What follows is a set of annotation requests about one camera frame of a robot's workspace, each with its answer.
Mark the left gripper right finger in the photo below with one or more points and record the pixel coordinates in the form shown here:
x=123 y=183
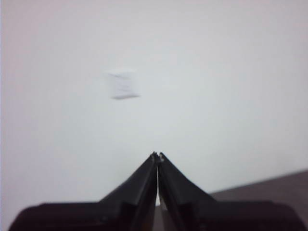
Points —
x=192 y=214

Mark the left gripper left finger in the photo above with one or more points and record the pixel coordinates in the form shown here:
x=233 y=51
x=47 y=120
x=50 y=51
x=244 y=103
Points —
x=125 y=211

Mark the white wall socket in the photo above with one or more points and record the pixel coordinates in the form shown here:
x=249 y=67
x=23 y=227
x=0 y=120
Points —
x=124 y=84

